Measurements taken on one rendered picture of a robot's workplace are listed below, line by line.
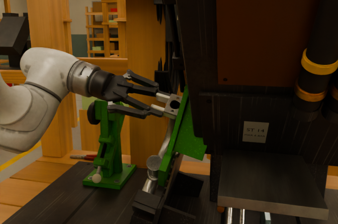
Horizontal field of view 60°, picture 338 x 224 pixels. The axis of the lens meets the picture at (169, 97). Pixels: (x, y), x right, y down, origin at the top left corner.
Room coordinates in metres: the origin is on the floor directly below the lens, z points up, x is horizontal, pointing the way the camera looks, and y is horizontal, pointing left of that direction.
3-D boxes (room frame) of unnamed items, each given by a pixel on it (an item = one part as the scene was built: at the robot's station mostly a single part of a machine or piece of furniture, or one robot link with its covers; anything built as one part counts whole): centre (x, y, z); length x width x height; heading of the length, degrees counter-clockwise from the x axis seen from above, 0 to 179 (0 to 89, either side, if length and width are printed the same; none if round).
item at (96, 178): (0.83, 0.22, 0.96); 0.06 x 0.03 x 0.06; 167
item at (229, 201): (0.59, -0.20, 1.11); 0.39 x 0.16 x 0.03; 167
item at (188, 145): (0.66, -0.06, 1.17); 0.13 x 0.12 x 0.20; 77
